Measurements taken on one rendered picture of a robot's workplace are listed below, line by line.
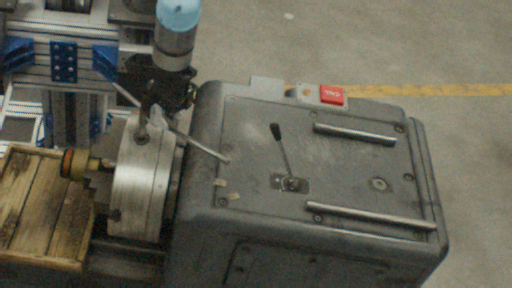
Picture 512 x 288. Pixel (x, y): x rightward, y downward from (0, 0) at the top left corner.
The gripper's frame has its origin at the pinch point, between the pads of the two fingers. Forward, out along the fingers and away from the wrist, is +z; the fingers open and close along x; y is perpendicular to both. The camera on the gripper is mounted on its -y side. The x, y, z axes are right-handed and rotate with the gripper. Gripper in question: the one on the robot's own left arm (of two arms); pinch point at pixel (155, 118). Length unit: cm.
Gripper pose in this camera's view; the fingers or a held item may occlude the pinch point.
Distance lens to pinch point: 129.6
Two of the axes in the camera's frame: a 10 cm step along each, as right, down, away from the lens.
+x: 6.7, -5.3, 5.2
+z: -1.3, 6.1, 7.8
